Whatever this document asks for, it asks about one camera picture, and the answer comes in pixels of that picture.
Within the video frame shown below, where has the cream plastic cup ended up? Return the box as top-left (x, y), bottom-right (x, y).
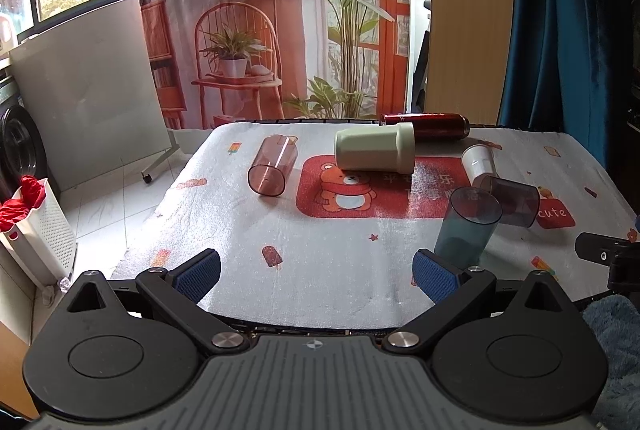
top-left (334, 122), bottom-right (416, 175)

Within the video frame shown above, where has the blue translucent cup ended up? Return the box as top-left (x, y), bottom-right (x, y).
top-left (433, 187), bottom-right (503, 269)

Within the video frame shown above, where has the white board on wheels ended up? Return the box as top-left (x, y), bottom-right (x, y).
top-left (8, 0), bottom-right (177, 195)

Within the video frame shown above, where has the dark purple translucent cup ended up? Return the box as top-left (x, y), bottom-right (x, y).
top-left (472, 175), bottom-right (541, 229)

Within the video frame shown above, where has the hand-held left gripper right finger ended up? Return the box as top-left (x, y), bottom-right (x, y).
top-left (384, 248), bottom-right (578, 357)

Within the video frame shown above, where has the red cloth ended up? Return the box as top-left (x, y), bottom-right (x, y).
top-left (0, 175), bottom-right (49, 233)

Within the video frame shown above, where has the blue fluffy cloth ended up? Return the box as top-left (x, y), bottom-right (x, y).
top-left (581, 294), bottom-right (640, 430)

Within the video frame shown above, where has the pink translucent cup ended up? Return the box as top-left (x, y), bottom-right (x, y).
top-left (247, 135), bottom-right (300, 198)

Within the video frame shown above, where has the small white cup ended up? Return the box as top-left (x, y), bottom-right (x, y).
top-left (460, 144), bottom-right (497, 191)

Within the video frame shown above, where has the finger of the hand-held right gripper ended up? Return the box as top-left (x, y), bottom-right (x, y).
top-left (575, 232), bottom-right (640, 291)

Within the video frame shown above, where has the white printed blanket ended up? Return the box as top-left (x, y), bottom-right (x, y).
top-left (109, 120), bottom-right (637, 332)

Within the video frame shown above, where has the red drink can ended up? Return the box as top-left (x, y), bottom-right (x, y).
top-left (380, 112), bottom-right (471, 142)

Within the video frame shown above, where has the white laundry basket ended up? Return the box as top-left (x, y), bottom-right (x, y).
top-left (0, 177), bottom-right (79, 293)

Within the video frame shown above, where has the blue curtain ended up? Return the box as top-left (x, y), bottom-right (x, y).
top-left (499, 0), bottom-right (640, 173)

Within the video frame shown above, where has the wooden panel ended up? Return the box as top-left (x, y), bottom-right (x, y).
top-left (422, 0), bottom-right (516, 129)

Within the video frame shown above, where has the washing machine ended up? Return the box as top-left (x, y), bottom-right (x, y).
top-left (0, 74), bottom-right (52, 211)

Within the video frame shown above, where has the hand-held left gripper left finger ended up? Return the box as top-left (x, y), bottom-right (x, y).
top-left (64, 248), bottom-right (252, 357)

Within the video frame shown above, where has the printed backdrop cloth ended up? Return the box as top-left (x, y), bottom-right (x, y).
top-left (133, 0), bottom-right (412, 131)

